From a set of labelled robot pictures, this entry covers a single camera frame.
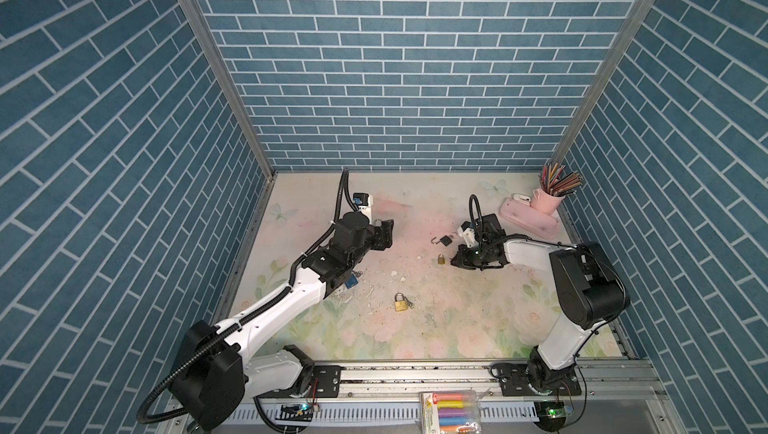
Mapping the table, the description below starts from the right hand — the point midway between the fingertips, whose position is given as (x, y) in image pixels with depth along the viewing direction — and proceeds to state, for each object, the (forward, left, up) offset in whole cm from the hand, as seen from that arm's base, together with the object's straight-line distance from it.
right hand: (451, 258), depth 95 cm
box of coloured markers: (-41, +2, +1) cm, 41 cm away
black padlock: (+7, +1, -1) cm, 8 cm away
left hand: (-2, +20, +20) cm, 29 cm away
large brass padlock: (-15, +15, 0) cm, 21 cm away
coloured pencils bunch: (+29, -36, +10) cm, 47 cm away
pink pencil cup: (+23, -34, +4) cm, 41 cm away
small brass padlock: (0, +3, -1) cm, 3 cm away
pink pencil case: (+18, -29, 0) cm, 34 cm away
